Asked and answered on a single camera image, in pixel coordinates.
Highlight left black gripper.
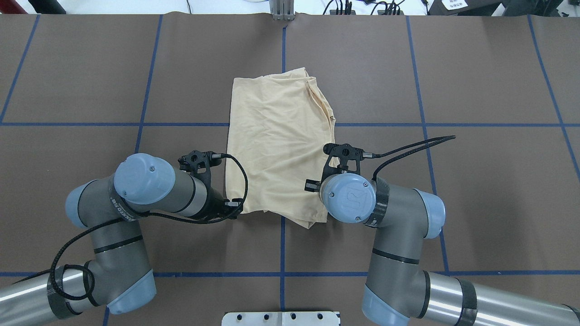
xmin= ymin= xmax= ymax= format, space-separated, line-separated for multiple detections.
xmin=202 ymin=187 xmax=244 ymax=222

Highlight beige long sleeve shirt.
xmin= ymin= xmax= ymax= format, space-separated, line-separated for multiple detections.
xmin=225 ymin=67 xmax=336 ymax=229

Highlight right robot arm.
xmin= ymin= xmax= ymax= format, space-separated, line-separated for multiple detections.
xmin=304 ymin=173 xmax=579 ymax=326

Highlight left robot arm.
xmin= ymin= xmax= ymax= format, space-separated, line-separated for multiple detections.
xmin=1 ymin=150 xmax=248 ymax=326

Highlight black monitor stand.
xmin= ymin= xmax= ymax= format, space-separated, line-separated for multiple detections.
xmin=427 ymin=0 xmax=563 ymax=17

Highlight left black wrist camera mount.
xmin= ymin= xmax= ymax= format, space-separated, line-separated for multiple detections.
xmin=178 ymin=150 xmax=224 ymax=188

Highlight white camera pillar with base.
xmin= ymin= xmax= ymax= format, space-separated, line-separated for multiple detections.
xmin=221 ymin=310 xmax=342 ymax=326

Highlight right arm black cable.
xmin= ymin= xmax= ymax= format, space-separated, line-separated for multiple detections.
xmin=362 ymin=135 xmax=456 ymax=182

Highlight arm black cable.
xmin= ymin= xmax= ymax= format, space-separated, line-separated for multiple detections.
xmin=14 ymin=153 xmax=249 ymax=301
xmin=362 ymin=135 xmax=456 ymax=182

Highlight aluminium frame post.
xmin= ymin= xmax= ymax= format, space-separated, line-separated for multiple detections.
xmin=268 ymin=0 xmax=295 ymax=21

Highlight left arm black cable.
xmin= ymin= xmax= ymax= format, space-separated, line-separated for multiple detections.
xmin=14 ymin=153 xmax=249 ymax=301

